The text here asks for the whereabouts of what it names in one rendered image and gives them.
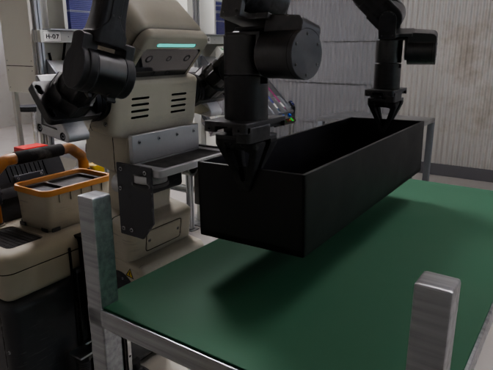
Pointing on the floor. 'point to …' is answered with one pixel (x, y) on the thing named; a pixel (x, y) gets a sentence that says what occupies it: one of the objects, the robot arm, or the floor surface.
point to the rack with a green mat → (309, 292)
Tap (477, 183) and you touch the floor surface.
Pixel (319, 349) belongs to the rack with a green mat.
